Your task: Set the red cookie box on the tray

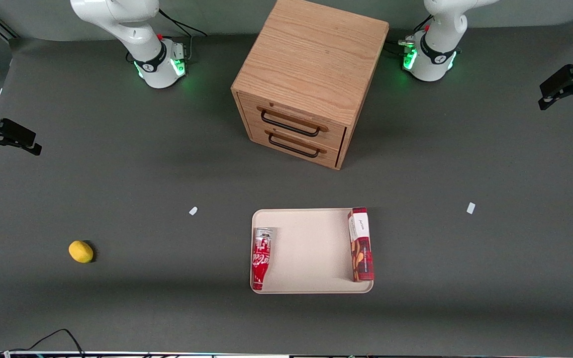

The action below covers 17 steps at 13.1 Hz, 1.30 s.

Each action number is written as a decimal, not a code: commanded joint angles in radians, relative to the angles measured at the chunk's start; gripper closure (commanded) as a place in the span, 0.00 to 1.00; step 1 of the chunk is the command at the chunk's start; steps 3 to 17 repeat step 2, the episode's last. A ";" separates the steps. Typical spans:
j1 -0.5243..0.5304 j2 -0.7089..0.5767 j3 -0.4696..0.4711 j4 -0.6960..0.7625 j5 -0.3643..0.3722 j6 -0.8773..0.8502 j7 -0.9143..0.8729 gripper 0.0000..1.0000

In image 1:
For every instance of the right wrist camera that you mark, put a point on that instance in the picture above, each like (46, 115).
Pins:
(17, 133)

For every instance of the wooden two-drawer cabinet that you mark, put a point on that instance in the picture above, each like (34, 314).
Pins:
(311, 59)

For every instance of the red cola can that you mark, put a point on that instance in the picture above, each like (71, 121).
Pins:
(261, 258)

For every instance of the yellow lemon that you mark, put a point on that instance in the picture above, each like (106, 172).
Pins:
(80, 251)

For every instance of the beige plastic tray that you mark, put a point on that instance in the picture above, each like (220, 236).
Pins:
(311, 248)

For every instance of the red cookie box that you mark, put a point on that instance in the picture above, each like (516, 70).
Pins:
(361, 248)

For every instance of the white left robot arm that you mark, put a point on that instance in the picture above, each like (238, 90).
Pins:
(435, 54)

